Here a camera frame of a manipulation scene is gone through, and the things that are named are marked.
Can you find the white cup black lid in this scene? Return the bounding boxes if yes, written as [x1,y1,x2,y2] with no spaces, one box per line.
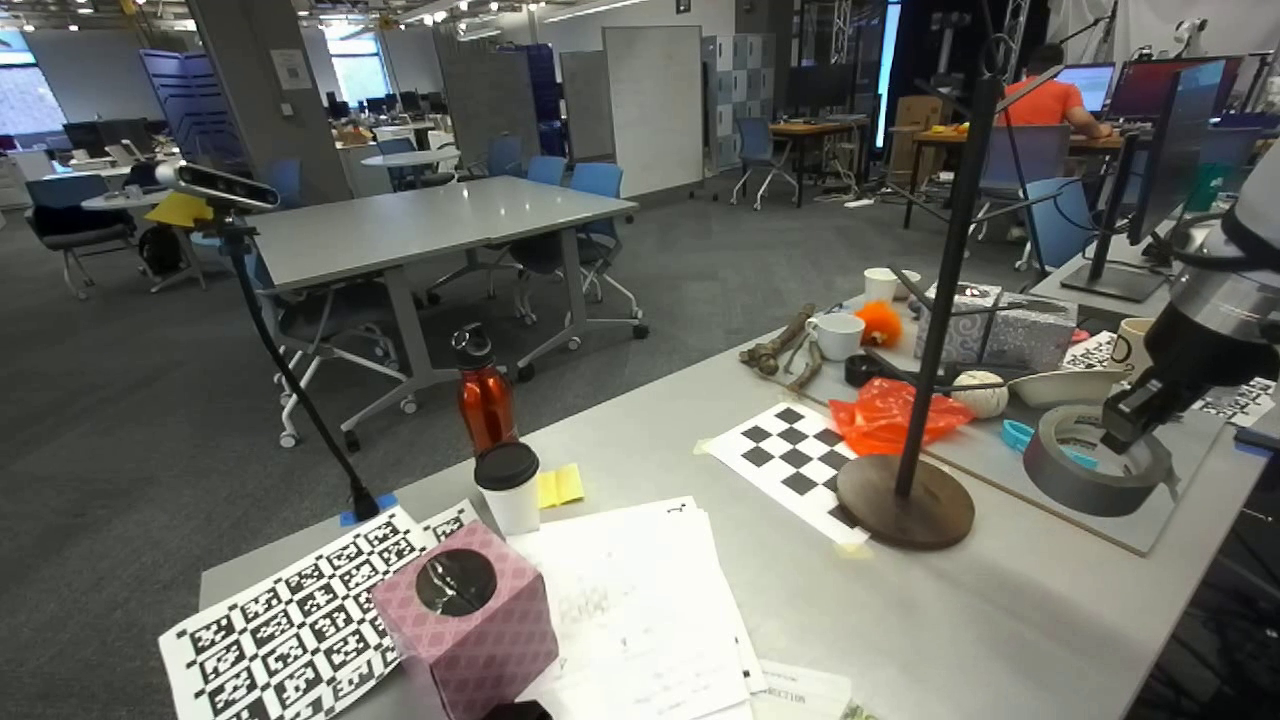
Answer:
[471,441,544,539]

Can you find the black white checkerboard sheet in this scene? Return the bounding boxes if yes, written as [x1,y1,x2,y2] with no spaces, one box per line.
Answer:
[695,398,870,553]

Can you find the gray mat board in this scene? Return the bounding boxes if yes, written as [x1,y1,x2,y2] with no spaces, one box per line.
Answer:
[811,357,1230,559]

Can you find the cream ceramic mug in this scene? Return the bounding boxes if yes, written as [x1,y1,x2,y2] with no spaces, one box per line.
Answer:
[1114,315,1167,350]

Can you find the black peg stand wooden base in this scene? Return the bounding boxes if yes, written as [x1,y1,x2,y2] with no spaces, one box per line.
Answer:
[831,55,1019,556]

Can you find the yellow bag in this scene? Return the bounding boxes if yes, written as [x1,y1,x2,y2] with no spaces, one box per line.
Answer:
[144,189,220,231]

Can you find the pink tissue box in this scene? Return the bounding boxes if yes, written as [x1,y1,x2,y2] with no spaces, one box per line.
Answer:
[366,519,565,720]

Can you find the person in orange shirt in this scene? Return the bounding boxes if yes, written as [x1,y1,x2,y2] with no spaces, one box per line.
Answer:
[994,42,1124,144]

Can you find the black camera on gooseneck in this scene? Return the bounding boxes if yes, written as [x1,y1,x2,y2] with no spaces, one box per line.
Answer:
[170,161,392,526]

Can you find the printed marker tag sheet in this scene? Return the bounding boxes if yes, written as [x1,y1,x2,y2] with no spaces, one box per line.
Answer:
[156,501,483,720]

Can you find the small white paper note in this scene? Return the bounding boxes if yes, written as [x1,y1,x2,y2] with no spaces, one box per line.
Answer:
[744,657,854,720]

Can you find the black office chair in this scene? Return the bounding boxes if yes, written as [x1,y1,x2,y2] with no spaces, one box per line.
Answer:
[20,171,151,295]

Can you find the black ball holder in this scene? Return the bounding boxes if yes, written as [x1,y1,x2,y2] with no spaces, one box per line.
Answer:
[840,350,910,391]

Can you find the white partition board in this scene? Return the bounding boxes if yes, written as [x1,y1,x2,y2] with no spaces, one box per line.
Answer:
[598,18,709,199]

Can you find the black monitor on stand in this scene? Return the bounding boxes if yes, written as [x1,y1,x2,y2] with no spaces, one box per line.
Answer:
[1058,55,1236,306]

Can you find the gray tape roll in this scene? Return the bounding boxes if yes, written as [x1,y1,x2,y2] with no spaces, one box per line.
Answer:
[1019,398,1183,519]

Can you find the lit laptop screen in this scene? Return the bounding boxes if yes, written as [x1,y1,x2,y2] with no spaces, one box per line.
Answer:
[1054,58,1119,117]

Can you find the white paper stack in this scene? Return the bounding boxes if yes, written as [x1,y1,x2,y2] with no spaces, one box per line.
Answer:
[513,490,764,720]

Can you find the white paper cup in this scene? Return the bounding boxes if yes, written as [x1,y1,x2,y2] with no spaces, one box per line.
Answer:
[858,263,905,306]
[811,306,869,363]

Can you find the white patterned ball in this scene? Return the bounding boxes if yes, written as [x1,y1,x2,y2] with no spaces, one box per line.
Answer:
[946,366,1013,422]

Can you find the gray office table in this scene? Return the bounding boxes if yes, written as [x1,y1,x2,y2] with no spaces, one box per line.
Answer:
[242,171,644,450]

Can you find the orange plastic bag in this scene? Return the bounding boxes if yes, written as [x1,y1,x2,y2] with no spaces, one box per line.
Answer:
[828,374,975,461]

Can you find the orange fluffy toy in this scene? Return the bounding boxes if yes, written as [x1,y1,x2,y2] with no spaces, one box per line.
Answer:
[853,299,906,350]

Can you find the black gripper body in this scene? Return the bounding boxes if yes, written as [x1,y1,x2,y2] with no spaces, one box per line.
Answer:
[1124,304,1263,418]

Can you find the yellow sticky notes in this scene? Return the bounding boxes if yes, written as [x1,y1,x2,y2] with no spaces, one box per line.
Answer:
[530,461,593,511]

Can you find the red water bottle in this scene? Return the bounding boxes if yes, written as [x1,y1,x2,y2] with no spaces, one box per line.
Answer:
[448,320,519,455]

